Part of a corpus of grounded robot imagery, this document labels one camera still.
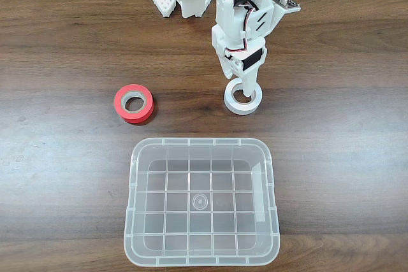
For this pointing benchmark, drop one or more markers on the white tape roll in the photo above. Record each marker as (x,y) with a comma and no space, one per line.
(242,110)

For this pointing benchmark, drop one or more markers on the clear plastic box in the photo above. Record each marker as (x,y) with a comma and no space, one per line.
(201,202)

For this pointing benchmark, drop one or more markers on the red tape roll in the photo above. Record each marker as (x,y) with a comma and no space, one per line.
(135,117)

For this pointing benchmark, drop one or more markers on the black camera on white mount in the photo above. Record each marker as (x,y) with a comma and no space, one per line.
(288,4)

